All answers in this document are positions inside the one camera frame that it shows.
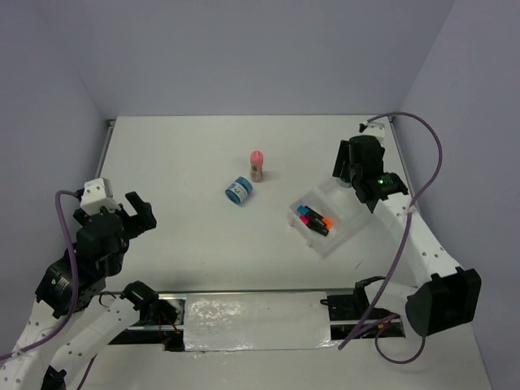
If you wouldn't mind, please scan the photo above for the orange cap highlighter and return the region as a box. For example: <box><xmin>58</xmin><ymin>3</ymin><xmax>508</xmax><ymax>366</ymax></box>
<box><xmin>306</xmin><ymin>206</ymin><xmax>332</xmax><ymax>230</ymax></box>

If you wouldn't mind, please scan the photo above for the blue cap highlighter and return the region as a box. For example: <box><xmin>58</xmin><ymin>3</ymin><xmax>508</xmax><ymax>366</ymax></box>
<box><xmin>297</xmin><ymin>205</ymin><xmax>325</xmax><ymax>224</ymax></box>

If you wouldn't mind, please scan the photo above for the pink cap highlighter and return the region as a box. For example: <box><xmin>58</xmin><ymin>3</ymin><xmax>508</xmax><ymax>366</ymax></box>
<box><xmin>300</xmin><ymin>215</ymin><xmax>329</xmax><ymax>236</ymax></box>

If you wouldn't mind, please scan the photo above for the blue tape roll tub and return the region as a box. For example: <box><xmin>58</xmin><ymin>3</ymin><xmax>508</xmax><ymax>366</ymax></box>
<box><xmin>224</xmin><ymin>176</ymin><xmax>254</xmax><ymax>205</ymax></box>
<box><xmin>336</xmin><ymin>178</ymin><xmax>352</xmax><ymax>189</ymax></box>

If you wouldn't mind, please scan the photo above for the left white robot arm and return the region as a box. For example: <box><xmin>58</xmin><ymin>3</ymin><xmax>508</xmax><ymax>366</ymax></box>
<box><xmin>1</xmin><ymin>189</ymin><xmax>178</xmax><ymax>389</ymax></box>

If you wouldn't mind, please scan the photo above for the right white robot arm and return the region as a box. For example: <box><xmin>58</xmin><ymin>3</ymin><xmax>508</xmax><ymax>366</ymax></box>
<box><xmin>332</xmin><ymin>135</ymin><xmax>482</xmax><ymax>336</ymax></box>

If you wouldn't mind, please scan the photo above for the translucent white compartment tray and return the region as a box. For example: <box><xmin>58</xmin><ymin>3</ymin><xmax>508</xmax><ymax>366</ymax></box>
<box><xmin>287</xmin><ymin>176</ymin><xmax>396</xmax><ymax>258</ymax></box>

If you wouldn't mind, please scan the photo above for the pink lid small bottle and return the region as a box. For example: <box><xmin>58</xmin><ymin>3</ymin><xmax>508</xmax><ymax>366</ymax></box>
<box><xmin>249</xmin><ymin>150</ymin><xmax>264</xmax><ymax>182</ymax></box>

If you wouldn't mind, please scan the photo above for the white foil front panel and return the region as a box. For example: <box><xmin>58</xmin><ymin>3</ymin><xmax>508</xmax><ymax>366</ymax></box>
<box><xmin>184</xmin><ymin>292</ymin><xmax>333</xmax><ymax>352</ymax></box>

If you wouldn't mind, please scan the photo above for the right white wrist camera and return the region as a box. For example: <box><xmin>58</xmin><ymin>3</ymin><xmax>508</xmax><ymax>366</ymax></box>
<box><xmin>358</xmin><ymin>121</ymin><xmax>386</xmax><ymax>143</ymax></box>

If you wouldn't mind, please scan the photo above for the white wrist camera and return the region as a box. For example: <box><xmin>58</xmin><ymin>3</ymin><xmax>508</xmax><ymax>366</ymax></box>
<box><xmin>80</xmin><ymin>177</ymin><xmax>119</xmax><ymax>216</ymax></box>
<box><xmin>358</xmin><ymin>121</ymin><xmax>386</xmax><ymax>143</ymax></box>

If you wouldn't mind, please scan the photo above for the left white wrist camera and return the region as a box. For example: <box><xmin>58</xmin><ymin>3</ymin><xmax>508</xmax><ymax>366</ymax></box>
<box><xmin>80</xmin><ymin>177</ymin><xmax>119</xmax><ymax>216</ymax></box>

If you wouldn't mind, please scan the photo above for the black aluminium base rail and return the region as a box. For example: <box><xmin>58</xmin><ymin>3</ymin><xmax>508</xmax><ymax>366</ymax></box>
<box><xmin>106</xmin><ymin>275</ymin><xmax>406</xmax><ymax>353</ymax></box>

